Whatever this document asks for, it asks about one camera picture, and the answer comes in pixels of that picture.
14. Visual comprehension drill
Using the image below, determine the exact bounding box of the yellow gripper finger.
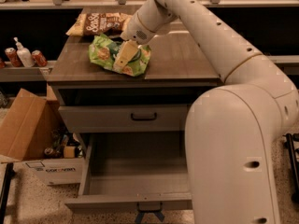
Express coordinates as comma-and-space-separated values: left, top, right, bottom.
113, 40, 138, 71

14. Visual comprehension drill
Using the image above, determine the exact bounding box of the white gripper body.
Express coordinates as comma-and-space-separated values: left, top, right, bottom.
121, 12, 156, 45

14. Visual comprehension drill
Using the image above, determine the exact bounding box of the green rice chip bag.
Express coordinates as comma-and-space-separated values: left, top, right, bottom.
89, 35, 151, 77

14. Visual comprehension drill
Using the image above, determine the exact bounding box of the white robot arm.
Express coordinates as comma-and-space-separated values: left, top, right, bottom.
121, 0, 299, 224

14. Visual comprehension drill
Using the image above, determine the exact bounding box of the grey drawer cabinet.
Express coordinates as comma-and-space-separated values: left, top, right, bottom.
47, 5, 224, 135

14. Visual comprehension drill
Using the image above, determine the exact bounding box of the brown yellow chip bag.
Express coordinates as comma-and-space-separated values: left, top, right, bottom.
66, 12, 132, 36

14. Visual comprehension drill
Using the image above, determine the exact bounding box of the closed upper drawer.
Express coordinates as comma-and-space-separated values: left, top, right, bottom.
59, 105, 188, 133

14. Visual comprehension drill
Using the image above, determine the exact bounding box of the open lower drawer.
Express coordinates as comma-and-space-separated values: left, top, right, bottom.
65, 131, 192, 213

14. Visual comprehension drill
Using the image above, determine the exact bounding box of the blue clamp under drawer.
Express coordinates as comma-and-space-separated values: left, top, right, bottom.
135, 211, 164, 224

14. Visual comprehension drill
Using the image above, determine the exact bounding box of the right red soda can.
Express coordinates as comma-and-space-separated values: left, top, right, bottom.
32, 50, 48, 67

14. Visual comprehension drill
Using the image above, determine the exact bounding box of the red soda can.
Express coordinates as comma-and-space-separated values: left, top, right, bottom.
32, 50, 48, 67
5, 48, 22, 67

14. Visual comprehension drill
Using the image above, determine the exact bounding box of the white pump bottle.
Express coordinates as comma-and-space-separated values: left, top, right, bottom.
14, 37, 35, 67

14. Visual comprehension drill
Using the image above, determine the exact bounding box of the left red soda can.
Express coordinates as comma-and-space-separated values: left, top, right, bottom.
5, 48, 22, 67

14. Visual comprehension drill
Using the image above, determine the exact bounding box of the cardboard box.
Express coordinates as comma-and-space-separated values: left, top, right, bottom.
0, 89, 83, 185

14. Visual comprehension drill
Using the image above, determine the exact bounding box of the black stand left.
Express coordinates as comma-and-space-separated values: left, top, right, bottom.
0, 163, 15, 224

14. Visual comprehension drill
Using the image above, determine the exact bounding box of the black stand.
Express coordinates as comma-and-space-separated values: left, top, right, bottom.
0, 163, 15, 224
285, 133, 299, 203

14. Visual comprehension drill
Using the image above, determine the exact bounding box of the black stand right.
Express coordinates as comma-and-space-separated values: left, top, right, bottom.
285, 133, 299, 203

